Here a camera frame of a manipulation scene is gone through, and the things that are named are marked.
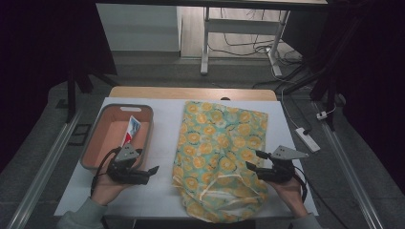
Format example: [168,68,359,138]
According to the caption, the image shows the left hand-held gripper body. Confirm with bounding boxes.
[106,143,151,186]

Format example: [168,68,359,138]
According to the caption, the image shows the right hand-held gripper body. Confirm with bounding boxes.
[254,145,309,184]

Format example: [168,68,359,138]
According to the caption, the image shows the pink and grey basket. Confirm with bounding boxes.
[79,103,155,172]

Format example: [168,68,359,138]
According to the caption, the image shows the toothpaste tube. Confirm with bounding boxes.
[121,114,142,148]

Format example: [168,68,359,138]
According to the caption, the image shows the yellow floral drawstring bag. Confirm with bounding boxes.
[171,100,270,224]

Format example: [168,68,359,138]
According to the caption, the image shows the person's left hand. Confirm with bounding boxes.
[90,173,129,207]

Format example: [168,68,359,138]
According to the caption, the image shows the person's right hand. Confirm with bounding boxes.
[266,177,309,219]

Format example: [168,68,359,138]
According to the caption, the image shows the white power strip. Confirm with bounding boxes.
[294,127,322,154]

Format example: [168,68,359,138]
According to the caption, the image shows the white table cover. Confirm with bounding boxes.
[53,96,319,219]

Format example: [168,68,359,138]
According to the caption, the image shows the black stand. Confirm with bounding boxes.
[309,63,339,132]
[65,68,113,124]

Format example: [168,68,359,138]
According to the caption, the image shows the dark curtain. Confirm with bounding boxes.
[0,0,117,173]
[282,0,405,194]

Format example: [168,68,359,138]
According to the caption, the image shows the white panel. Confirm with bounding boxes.
[96,3,182,52]

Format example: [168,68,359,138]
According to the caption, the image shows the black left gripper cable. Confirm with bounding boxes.
[90,146,122,196]

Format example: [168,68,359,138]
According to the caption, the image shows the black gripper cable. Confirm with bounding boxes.
[90,146,122,196]
[293,165,309,203]

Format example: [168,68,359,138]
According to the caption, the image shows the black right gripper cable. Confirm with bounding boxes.
[293,165,309,203]

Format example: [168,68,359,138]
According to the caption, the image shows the white power strip cable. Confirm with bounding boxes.
[270,65,302,130]

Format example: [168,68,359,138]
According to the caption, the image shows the metal floor rail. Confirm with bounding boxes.
[6,109,82,229]
[313,101,385,229]

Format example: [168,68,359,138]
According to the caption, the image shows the loose floor cables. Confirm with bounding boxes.
[208,8,304,66]

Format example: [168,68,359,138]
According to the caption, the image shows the white desk frame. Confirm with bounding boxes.
[200,6,291,77]

